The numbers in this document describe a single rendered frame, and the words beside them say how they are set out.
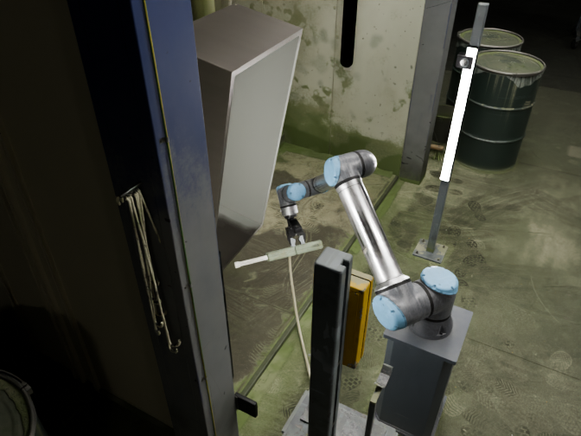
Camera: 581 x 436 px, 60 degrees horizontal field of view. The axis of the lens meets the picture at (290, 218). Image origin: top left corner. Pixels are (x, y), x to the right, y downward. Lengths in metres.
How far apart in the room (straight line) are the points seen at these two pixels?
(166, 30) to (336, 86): 3.17
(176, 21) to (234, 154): 1.73
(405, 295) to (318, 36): 2.65
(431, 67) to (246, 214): 1.78
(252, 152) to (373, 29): 1.62
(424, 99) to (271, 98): 1.72
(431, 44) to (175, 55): 2.88
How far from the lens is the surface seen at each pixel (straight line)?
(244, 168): 2.85
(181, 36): 1.20
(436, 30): 3.85
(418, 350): 2.19
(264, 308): 3.08
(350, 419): 1.76
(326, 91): 4.30
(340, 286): 0.98
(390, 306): 1.96
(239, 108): 2.69
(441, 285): 2.06
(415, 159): 4.24
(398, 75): 4.02
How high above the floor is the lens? 2.28
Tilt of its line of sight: 37 degrees down
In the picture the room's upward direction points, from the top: straight up
